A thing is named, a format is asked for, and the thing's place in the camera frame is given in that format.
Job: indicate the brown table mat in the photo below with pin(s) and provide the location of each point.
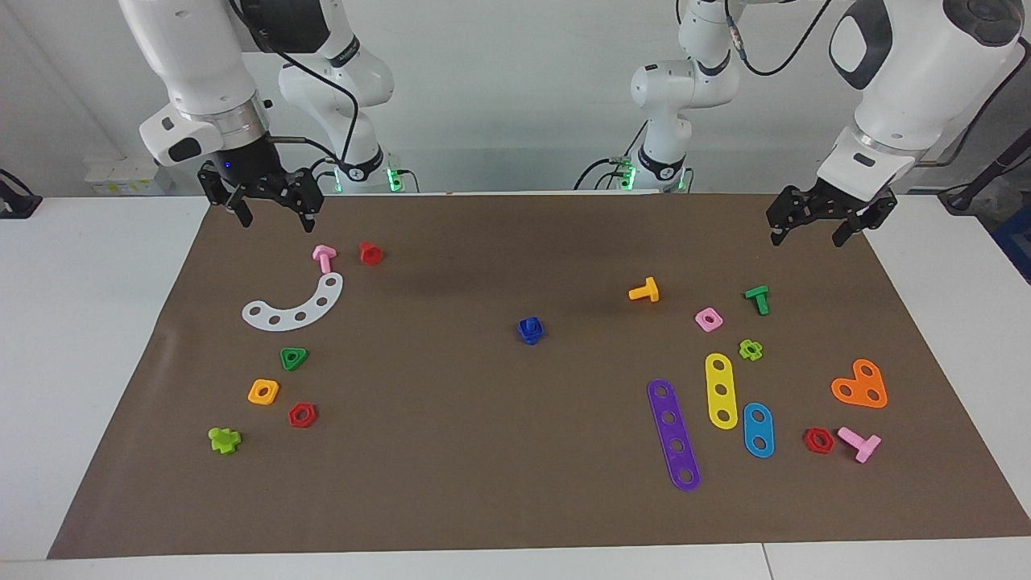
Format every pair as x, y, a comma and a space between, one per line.
483, 443

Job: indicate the white cardboard box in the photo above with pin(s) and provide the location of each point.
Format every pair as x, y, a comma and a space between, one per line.
121, 177

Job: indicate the pink square plastic nut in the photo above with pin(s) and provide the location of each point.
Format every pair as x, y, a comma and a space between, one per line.
701, 325

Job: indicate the red hexagon plastic nut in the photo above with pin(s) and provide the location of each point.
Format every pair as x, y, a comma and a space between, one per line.
293, 419
809, 443

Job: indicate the black clamp device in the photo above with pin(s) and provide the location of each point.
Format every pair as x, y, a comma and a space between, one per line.
16, 201

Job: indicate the orange three-hole corner plate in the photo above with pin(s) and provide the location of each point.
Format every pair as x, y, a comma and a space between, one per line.
860, 385

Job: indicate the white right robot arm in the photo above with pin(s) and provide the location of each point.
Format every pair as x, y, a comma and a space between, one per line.
201, 64

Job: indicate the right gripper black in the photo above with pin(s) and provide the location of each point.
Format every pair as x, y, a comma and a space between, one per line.
258, 173

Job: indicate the blue two-hole plastic plate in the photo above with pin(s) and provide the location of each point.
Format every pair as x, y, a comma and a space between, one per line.
758, 430

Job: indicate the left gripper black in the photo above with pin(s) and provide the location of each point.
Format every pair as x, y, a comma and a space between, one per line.
834, 205

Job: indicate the purple four-hole plastic plate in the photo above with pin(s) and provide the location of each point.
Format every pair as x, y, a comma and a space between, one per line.
672, 432

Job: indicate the blue crate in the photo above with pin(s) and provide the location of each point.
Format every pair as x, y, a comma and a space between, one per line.
1016, 242

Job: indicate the yellow three-hole plastic plate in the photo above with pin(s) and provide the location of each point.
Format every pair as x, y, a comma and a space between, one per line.
721, 379

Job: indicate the green triangle plastic nut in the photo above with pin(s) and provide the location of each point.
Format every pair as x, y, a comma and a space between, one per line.
303, 354

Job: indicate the orange plastic bolt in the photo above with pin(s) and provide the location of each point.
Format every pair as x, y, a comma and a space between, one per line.
644, 291

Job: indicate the black stand pole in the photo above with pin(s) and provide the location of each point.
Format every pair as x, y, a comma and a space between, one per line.
987, 177

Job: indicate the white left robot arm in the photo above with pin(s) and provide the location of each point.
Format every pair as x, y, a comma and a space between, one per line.
910, 80

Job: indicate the lime cross plastic nut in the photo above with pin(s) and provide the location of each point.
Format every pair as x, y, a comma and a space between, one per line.
743, 348

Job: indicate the white curved hole plate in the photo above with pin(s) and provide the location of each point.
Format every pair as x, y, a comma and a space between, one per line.
287, 319

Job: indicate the red plastic bolt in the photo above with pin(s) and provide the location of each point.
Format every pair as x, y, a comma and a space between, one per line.
370, 253

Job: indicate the pink plastic bolt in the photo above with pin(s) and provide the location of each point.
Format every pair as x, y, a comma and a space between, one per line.
859, 443
324, 258

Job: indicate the blue square plastic nut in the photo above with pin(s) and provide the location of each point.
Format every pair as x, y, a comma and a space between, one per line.
531, 325

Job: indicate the green plastic bolt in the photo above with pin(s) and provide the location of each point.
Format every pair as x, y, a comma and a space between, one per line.
758, 299

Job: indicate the orange square plastic nut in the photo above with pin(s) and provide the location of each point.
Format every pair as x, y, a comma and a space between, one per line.
254, 396

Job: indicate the lime cross-head plastic bolt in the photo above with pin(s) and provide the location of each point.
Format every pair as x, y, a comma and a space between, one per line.
224, 440

